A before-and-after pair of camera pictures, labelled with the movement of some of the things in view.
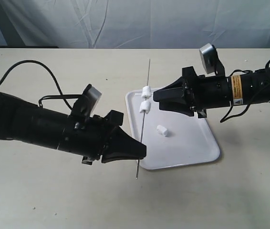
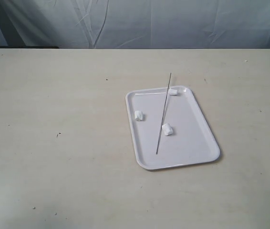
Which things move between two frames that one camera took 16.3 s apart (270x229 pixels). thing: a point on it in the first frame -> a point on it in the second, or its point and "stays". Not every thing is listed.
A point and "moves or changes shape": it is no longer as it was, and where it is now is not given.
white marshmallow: x=161 y=130 -> x=167 y=129
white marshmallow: x=145 y=106 moves or changes shape
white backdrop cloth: x=135 y=24 stays
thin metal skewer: x=143 y=119 -> x=163 y=114
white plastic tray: x=171 y=139 stays
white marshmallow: x=146 y=92 -> x=138 y=115
